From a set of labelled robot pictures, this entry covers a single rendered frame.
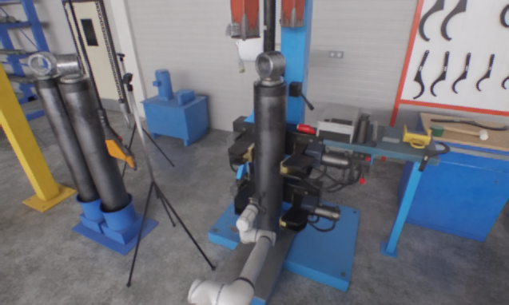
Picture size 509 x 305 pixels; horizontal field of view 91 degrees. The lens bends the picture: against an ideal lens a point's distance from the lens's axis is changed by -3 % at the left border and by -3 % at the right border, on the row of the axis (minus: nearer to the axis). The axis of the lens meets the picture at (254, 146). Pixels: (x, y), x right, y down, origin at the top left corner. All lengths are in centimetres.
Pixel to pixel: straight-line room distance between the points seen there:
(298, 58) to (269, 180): 90
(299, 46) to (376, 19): 166
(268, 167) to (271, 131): 27
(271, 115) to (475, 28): 251
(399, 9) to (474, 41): 81
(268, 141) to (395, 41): 224
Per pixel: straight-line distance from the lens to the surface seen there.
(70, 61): 216
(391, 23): 349
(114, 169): 242
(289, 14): 171
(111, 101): 623
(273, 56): 159
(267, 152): 174
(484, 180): 280
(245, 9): 142
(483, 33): 358
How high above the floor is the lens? 190
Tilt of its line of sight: 28 degrees down
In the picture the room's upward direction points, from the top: 1 degrees counter-clockwise
